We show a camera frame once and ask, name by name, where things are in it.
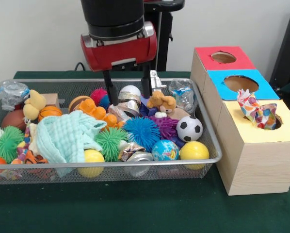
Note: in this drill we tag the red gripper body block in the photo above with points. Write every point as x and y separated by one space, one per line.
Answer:
118 54

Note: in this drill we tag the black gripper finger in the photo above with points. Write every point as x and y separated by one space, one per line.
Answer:
146 80
111 87

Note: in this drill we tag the brown plush teddy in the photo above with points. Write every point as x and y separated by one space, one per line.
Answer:
162 102

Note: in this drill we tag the colourful polka dot cloth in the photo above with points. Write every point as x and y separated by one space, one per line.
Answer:
259 112

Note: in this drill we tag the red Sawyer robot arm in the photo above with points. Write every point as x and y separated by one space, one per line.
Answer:
113 17

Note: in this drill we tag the clear mesh bin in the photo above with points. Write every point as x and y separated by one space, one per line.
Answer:
53 177

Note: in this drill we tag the wooden box with three holes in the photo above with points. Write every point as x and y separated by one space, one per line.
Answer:
256 165

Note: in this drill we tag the silver toy robot figure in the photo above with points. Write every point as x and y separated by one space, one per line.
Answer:
157 80

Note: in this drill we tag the orange bumpy toy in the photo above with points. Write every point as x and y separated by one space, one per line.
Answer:
96 112

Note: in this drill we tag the blue spiky ball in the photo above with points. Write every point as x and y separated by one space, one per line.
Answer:
141 132

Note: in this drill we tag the black and white soccer ball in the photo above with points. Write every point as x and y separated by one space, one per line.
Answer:
189 128

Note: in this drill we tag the mint green cloth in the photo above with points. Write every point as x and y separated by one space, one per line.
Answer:
62 138

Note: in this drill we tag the small globe ball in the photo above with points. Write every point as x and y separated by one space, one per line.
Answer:
165 149

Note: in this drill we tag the yellow ball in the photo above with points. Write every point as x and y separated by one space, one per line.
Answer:
195 150
91 158

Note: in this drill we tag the green spiky ball with eyes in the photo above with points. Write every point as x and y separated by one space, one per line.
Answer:
7 143

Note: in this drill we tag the dark green table cloth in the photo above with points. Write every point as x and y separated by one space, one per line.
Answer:
135 208

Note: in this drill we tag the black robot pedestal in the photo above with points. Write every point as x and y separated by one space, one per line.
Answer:
167 29

